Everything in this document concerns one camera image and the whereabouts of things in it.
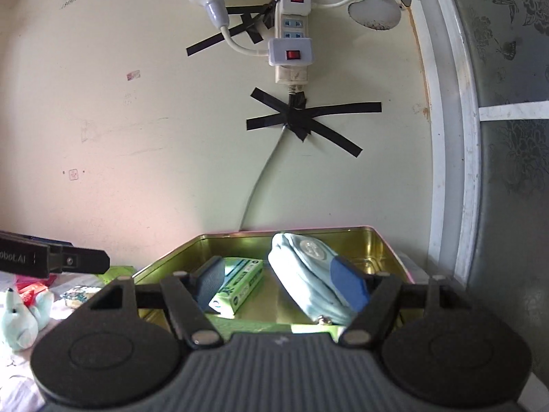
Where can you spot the green white tissue box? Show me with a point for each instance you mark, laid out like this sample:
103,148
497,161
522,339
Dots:
240,283

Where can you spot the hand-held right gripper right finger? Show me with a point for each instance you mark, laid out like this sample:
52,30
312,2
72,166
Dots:
349,283

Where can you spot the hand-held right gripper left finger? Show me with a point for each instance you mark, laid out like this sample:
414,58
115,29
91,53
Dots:
210,281

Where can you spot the light blue zip pouch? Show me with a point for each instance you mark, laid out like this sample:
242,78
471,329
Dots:
300,274

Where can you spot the white power strip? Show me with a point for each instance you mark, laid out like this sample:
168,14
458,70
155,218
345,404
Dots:
291,25

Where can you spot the red snack packet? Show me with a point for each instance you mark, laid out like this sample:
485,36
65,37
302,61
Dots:
32,289

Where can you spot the white red outlined wall sticker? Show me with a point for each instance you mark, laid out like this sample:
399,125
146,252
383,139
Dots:
73,174

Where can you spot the pink gold tin box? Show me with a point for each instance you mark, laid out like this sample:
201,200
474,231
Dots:
240,249

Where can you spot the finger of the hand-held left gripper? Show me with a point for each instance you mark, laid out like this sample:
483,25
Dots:
81,261

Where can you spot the blue yellow patterned item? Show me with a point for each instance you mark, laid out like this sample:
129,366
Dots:
79,297

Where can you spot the light teal plush toy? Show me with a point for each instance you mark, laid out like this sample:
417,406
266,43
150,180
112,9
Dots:
19,319

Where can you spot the black tape strip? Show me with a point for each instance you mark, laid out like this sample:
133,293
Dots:
343,109
244,9
210,43
274,105

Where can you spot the pink wall sticker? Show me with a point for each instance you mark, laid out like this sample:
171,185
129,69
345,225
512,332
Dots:
134,75

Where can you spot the white framed patterned window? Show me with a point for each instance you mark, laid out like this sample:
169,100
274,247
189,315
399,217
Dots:
506,137

